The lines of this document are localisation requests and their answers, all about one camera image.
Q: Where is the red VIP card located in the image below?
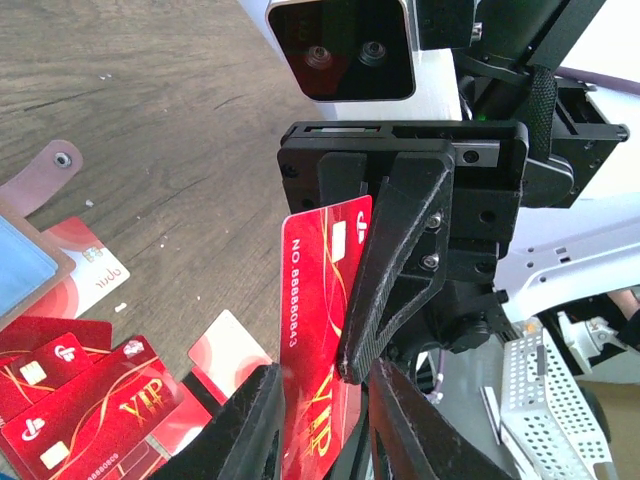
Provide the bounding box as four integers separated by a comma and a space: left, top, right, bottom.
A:
279, 195, 372, 479
2, 336, 182, 479

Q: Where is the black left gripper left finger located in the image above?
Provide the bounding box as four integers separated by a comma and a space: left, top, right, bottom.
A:
151, 363, 285, 480

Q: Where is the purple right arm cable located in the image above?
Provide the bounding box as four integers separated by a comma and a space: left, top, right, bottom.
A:
552, 67, 640, 96

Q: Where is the pink card holder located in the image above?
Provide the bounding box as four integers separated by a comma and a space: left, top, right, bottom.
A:
1, 140, 83, 326

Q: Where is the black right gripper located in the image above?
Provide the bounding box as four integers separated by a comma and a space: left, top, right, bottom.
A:
277, 121, 528, 384

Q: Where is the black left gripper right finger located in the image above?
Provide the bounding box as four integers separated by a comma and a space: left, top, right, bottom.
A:
369, 359, 510, 480

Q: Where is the white red card on table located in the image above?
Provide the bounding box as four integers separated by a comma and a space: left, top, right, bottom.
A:
25, 217, 130, 319

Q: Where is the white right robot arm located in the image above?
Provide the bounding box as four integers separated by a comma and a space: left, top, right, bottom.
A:
265, 1, 639, 479

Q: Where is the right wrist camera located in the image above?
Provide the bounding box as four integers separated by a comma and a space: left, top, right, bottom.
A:
267, 0, 464, 122

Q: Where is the white perforated metal bracket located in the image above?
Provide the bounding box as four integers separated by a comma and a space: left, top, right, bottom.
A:
500, 329, 613, 479

